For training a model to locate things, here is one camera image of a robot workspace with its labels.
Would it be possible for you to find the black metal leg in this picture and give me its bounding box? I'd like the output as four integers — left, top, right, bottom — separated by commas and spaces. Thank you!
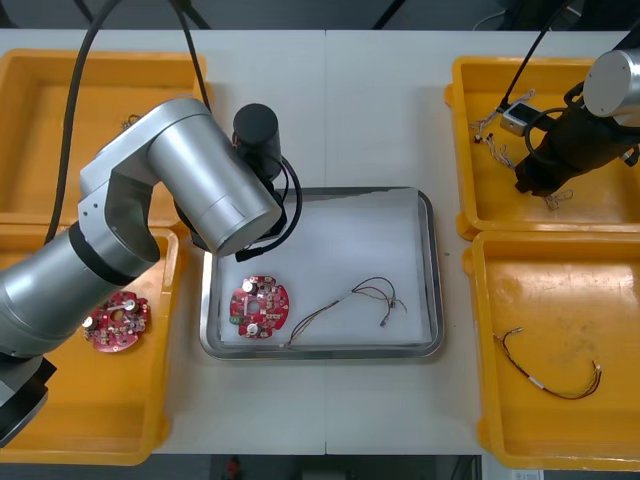
73, 0, 102, 31
372, 0, 409, 31

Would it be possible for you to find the yellow-orange plastic bin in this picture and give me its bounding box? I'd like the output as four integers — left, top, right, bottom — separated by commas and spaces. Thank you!
462, 229, 640, 472
443, 55, 640, 241
0, 48, 211, 236
0, 223, 190, 467

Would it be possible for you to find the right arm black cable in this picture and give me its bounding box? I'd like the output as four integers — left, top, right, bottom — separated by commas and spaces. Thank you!
497, 0, 576, 112

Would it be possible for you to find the thick black cable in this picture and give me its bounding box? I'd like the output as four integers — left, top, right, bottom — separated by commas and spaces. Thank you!
43, 0, 124, 246
169, 0, 214, 114

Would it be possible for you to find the twisted white wire harness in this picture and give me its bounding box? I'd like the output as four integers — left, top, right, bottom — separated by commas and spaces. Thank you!
469, 88, 536, 134

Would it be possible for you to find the steel tray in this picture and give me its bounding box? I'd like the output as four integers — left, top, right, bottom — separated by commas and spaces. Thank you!
198, 186, 445, 362

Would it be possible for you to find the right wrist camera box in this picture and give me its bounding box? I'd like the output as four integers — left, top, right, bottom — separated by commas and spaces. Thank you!
501, 101, 542, 137

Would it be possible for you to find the white cable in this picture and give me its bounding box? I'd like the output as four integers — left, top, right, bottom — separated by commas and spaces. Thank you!
472, 8, 507, 32

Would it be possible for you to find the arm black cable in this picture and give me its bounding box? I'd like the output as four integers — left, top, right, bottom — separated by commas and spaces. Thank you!
497, 0, 576, 112
234, 153, 305, 264

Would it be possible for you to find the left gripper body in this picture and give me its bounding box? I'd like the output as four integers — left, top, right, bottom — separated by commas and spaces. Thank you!
172, 196, 208, 252

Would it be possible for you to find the round red circuit board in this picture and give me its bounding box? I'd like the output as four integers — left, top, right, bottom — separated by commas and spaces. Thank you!
82, 291, 152, 354
228, 273, 292, 340

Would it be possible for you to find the red wire harness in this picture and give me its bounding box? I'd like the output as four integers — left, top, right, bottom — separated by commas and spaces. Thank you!
492, 327, 604, 401

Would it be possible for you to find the twisted harness with black sleeve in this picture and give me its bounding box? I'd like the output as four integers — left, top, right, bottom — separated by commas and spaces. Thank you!
472, 132, 575, 212

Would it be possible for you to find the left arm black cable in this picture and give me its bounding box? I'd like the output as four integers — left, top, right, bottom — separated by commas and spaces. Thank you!
234, 153, 305, 264

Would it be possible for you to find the thin multicolour wire harness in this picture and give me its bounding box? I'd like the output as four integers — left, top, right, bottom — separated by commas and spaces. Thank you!
284, 276, 409, 349

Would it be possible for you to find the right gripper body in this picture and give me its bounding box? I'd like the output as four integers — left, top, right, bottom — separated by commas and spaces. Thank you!
514, 106, 627, 198

